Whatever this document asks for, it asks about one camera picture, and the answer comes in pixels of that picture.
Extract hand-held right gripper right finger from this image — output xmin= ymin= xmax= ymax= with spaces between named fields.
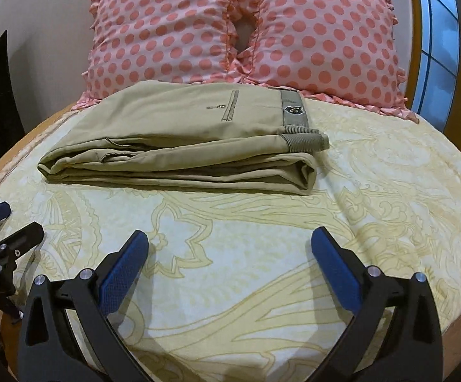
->
xmin=307 ymin=226 xmax=445 ymax=382

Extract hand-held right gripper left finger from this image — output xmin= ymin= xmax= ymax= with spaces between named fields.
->
xmin=17 ymin=230 xmax=154 ymax=382

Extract khaki pants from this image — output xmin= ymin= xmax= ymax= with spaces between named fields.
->
xmin=37 ymin=80 xmax=330 ymax=196

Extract yellow patterned bed sheet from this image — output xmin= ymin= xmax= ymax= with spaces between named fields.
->
xmin=0 ymin=92 xmax=461 ymax=382

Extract pink polka dot pillow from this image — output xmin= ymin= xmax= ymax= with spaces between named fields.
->
xmin=235 ymin=0 xmax=406 ymax=106
xmin=82 ymin=0 xmax=260 ymax=100

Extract blue glass window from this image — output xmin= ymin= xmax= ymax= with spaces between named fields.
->
xmin=411 ymin=0 xmax=460 ymax=112

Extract wooden bed frame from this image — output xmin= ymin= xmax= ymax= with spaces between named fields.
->
xmin=0 ymin=103 xmax=80 ymax=382

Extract yellow wooden window frame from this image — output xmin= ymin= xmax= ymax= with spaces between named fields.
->
xmin=368 ymin=0 xmax=461 ymax=158

